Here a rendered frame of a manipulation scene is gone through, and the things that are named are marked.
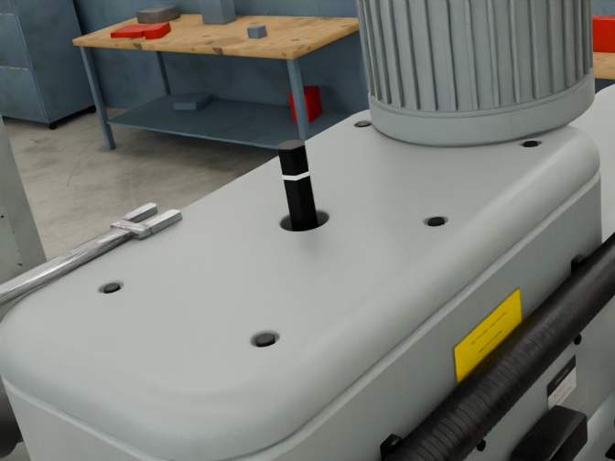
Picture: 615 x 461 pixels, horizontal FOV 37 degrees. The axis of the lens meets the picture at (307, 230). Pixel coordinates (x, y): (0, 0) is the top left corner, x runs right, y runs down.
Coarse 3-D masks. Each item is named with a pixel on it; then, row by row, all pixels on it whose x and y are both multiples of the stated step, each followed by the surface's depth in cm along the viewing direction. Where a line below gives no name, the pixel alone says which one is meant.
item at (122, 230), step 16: (144, 208) 72; (112, 224) 70; (128, 224) 70; (144, 224) 69; (160, 224) 69; (96, 240) 68; (112, 240) 67; (64, 256) 66; (80, 256) 66; (96, 256) 67; (32, 272) 64; (48, 272) 64; (64, 272) 65; (0, 288) 63; (16, 288) 62; (32, 288) 63; (0, 304) 62
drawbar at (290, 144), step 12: (288, 144) 65; (300, 144) 64; (288, 156) 64; (300, 156) 64; (288, 168) 64; (300, 168) 64; (288, 180) 65; (300, 180) 65; (288, 192) 65; (300, 192) 65; (312, 192) 65; (288, 204) 66; (300, 204) 65; (312, 204) 66; (300, 216) 66; (312, 216) 66; (300, 228) 66; (312, 228) 66
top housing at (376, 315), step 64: (576, 128) 75; (256, 192) 73; (320, 192) 71; (384, 192) 69; (448, 192) 67; (512, 192) 66; (576, 192) 72; (128, 256) 66; (192, 256) 64; (256, 256) 63; (320, 256) 61; (384, 256) 60; (448, 256) 60; (512, 256) 65; (64, 320) 59; (128, 320) 57; (192, 320) 56; (256, 320) 55; (320, 320) 54; (384, 320) 55; (448, 320) 59; (512, 320) 66; (64, 384) 54; (128, 384) 51; (192, 384) 50; (256, 384) 49; (320, 384) 50; (384, 384) 55; (448, 384) 61; (64, 448) 57; (128, 448) 51; (192, 448) 48; (256, 448) 48; (320, 448) 51
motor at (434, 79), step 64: (384, 0) 73; (448, 0) 70; (512, 0) 69; (576, 0) 73; (384, 64) 76; (448, 64) 72; (512, 64) 72; (576, 64) 75; (384, 128) 79; (448, 128) 74; (512, 128) 73
